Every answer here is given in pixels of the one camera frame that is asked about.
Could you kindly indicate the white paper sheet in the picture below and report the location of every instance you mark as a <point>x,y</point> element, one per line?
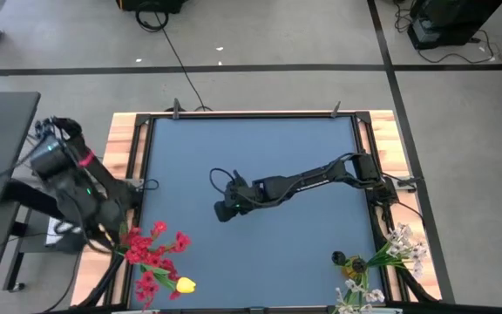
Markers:
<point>55,229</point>

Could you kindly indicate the red artificial flower stem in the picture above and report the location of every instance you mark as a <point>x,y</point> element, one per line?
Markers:
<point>148,281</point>

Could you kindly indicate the small dark round object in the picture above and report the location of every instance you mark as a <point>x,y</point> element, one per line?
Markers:
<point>339,258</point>

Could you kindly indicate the blue grey table mat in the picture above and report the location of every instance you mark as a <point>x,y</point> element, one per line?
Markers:
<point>251,144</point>

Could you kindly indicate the yellow tulip with green stem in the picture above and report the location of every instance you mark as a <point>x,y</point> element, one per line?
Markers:
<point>185,285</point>

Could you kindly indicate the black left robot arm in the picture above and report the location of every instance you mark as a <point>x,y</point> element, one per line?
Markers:
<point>103,174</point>

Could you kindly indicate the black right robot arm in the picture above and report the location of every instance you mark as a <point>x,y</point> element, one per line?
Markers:
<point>312,181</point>

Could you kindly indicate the black equipment cart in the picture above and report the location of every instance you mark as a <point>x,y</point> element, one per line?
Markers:
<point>451,17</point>

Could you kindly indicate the black box on floor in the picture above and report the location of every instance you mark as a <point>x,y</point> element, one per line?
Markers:
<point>155,4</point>

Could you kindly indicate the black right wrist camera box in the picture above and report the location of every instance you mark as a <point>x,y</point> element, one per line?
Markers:
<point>239,187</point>

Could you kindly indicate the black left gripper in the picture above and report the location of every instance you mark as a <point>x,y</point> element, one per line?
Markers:
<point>94,216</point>

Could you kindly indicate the white veined orchid flower stem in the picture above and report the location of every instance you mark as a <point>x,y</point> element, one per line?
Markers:
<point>375,295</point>
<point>397,248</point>

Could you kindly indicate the grey frame post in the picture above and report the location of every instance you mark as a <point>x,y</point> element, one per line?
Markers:
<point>335,110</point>

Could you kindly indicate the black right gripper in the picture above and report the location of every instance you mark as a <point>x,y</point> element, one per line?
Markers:
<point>229,211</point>

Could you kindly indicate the wooden table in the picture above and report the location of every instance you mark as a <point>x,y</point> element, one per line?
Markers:
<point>120,131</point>

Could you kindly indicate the black table frame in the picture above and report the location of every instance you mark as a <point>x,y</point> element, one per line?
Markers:
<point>251,115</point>

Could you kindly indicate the red artificial flower bunch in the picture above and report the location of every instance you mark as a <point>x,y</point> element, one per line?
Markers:
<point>140,244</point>

